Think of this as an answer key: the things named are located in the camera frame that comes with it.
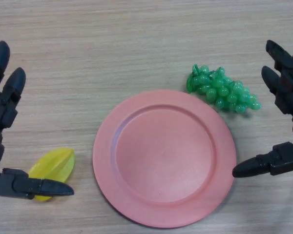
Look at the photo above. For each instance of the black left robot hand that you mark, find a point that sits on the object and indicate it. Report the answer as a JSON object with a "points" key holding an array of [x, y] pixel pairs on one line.
{"points": [[5, 107]]}

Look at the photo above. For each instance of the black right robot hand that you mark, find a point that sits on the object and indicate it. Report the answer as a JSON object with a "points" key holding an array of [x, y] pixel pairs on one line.
{"points": [[286, 83]]}

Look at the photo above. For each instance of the yellow starfruit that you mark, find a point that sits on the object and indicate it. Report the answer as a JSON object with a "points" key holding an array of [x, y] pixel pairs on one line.
{"points": [[54, 163]]}

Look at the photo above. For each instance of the pink round plate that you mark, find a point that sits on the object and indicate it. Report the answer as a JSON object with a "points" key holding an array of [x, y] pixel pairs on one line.
{"points": [[164, 157]]}

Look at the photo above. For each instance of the green grape bunch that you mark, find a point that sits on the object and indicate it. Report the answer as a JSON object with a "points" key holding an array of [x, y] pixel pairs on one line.
{"points": [[222, 91]]}

